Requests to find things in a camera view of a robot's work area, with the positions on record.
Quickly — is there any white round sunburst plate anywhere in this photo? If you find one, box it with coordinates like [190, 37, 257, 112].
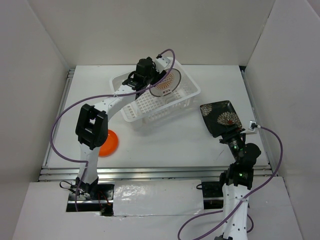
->
[149, 68, 182, 98]

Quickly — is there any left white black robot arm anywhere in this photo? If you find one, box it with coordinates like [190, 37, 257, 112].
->
[75, 55, 171, 200]

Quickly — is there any black square floral plate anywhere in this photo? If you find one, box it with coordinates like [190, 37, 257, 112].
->
[199, 100, 243, 138]

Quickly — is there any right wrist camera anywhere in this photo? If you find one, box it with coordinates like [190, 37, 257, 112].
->
[246, 120, 259, 134]

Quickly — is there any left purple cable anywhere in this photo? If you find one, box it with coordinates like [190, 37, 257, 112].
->
[49, 48, 176, 213]

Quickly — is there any white plastic dish rack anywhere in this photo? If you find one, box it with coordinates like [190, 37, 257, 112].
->
[120, 60, 201, 129]

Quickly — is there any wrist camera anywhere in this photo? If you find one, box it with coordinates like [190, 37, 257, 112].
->
[154, 56, 171, 73]
[246, 120, 259, 134]

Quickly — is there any purple cable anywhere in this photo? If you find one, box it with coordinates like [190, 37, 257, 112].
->
[49, 48, 176, 213]
[177, 124, 284, 240]

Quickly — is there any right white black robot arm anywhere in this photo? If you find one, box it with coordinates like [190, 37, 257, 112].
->
[215, 124, 261, 240]

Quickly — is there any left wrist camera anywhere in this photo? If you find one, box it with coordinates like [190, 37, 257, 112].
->
[154, 56, 171, 73]

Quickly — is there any aluminium rail frame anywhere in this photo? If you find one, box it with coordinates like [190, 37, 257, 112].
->
[38, 65, 273, 181]

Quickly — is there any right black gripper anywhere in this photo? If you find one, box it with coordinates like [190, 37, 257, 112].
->
[209, 119, 246, 162]

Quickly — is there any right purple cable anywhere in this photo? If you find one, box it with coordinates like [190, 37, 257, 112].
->
[177, 124, 284, 240]

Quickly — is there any white foam board cover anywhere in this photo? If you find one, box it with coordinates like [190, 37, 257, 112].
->
[113, 179, 204, 217]

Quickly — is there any orange round plate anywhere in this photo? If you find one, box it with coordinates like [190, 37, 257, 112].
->
[98, 129, 119, 158]

